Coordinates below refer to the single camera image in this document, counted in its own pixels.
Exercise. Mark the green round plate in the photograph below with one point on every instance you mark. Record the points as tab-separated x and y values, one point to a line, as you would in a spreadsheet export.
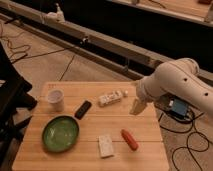
60	134

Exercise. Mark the blue electronic box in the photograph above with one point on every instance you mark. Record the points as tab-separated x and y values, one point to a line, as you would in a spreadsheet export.
178	108

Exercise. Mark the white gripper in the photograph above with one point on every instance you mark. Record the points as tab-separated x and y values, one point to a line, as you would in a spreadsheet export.
137	107

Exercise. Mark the black chair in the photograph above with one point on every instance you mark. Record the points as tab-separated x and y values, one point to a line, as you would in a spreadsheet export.
13	94

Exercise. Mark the white rectangular sponge block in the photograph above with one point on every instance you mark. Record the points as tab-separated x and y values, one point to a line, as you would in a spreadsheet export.
105	146

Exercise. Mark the black rectangular remote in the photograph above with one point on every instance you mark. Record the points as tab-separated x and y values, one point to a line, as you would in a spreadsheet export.
79	114

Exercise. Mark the red toy carrot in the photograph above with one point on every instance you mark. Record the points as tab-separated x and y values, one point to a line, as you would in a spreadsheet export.
129	140

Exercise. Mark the long metal rail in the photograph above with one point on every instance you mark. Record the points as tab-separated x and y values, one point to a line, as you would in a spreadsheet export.
137	33

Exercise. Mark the white clamp on rail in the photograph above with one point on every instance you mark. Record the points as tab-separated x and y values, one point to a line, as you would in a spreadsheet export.
57	16

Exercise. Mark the white ceramic cup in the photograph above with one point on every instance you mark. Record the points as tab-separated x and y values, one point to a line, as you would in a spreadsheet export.
55	98

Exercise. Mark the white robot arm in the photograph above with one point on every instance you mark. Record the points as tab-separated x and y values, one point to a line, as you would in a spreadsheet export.
177	77

